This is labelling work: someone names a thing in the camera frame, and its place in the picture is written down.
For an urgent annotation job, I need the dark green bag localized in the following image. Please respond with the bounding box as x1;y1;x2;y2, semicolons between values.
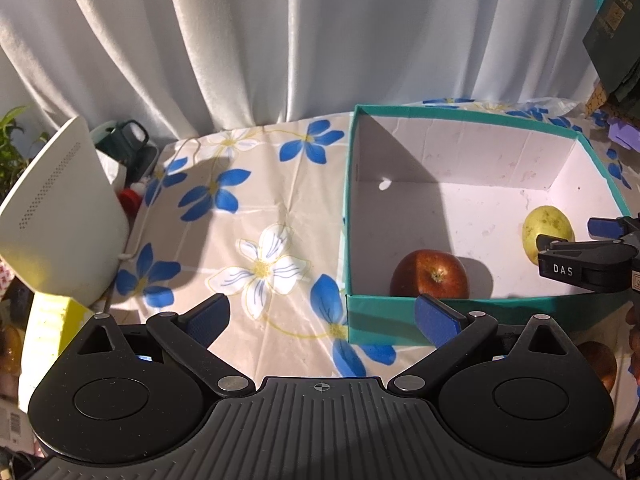
582;0;640;103

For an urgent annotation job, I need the brown speckled packet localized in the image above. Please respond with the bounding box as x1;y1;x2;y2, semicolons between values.
584;84;610;117

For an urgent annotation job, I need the small red object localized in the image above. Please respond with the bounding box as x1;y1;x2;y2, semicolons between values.
119;187;145;220

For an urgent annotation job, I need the yellow green apple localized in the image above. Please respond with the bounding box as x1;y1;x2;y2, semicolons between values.
522;205;575;264

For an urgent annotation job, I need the yellow block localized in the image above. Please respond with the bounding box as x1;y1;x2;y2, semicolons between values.
24;291;96;378

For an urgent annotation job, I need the teal cardboard box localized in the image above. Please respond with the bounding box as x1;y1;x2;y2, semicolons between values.
341;104;632;347

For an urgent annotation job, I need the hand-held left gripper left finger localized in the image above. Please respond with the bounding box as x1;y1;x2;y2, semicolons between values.
75;293;256;398

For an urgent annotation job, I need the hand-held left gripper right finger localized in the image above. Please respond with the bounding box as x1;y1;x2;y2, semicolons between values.
387;294;577;397

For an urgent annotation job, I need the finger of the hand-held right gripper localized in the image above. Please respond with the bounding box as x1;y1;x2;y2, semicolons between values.
536;234;640;294
588;215;640;239

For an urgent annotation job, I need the floral tablecloth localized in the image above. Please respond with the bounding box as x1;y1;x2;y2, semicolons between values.
62;96;640;480

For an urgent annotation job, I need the dark green mug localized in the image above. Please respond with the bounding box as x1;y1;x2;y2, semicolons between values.
95;119;151;166

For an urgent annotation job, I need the purple paper piece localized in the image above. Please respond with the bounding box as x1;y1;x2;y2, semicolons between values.
608;119;640;150

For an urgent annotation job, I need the green plant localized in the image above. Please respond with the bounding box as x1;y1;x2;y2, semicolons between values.
0;105;51;203

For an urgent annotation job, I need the white perforated appliance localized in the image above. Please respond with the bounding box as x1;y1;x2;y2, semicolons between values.
0;116;132;307

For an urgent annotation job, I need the red apple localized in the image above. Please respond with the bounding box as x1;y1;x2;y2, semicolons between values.
390;249;470;300
575;341;618;393

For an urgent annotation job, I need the white cord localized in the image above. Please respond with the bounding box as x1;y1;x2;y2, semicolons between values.
117;140;201;261

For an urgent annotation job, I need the white curtain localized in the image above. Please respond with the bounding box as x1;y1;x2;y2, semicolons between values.
0;0;618;143

